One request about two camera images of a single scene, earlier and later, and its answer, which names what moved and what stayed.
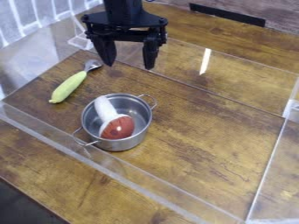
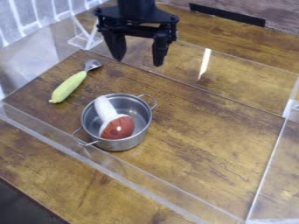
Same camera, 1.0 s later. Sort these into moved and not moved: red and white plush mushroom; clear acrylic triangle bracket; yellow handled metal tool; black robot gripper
Moved: black robot gripper
Not moved: yellow handled metal tool; red and white plush mushroom; clear acrylic triangle bracket
